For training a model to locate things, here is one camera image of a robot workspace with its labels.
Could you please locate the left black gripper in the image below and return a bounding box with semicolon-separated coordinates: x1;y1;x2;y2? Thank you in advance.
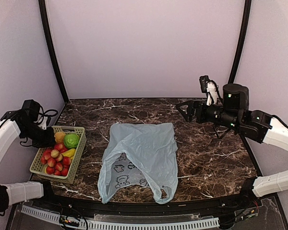
22;122;56;148

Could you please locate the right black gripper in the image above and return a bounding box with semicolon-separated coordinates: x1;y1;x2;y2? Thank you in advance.
176;99;240;130

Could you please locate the green fruit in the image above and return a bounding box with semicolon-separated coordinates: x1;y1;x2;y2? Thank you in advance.
63;133;80;149

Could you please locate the light blue plastic bag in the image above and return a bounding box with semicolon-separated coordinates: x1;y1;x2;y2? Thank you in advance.
97;123;178;204

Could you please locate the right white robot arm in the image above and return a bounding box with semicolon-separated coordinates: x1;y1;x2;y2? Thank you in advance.
176;83;288;208

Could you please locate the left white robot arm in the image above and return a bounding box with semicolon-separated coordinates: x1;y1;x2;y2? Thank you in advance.
0;99;59;216

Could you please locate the orange fruit in basket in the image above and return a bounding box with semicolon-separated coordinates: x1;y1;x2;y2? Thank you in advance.
54;131;66;144

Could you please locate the green perforated plastic basket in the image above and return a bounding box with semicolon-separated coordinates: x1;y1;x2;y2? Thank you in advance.
30;126;86;184

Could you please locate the upper yellow banana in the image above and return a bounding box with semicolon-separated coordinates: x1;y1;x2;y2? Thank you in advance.
62;149;76;158

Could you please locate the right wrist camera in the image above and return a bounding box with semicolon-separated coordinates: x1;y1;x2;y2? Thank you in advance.
199;75;219;106

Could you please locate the white slotted cable duct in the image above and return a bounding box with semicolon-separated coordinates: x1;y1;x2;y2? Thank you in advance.
21;205;220;230

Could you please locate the right black frame post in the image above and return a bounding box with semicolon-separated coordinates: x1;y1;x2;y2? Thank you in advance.
228;0;252;83

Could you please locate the black frame post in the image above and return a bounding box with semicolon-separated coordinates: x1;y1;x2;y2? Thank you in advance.
38;0;69;104
228;0;252;83

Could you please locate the black front table rail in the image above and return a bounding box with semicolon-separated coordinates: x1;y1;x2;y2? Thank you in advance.
33;190;261;217

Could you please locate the left black frame post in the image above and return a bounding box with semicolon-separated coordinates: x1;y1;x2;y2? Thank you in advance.
38;0;69;104

